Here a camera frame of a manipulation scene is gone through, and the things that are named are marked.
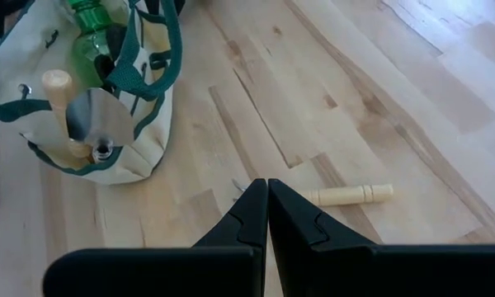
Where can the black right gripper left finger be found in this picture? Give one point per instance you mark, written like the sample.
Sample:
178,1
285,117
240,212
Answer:
214,268

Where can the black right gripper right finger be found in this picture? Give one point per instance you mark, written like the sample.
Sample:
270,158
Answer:
334,268

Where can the beige green-trimmed gardening bag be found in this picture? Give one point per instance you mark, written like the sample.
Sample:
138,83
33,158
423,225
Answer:
144,161

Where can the green spray bottle white cap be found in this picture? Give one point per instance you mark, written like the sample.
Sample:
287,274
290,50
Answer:
88,45

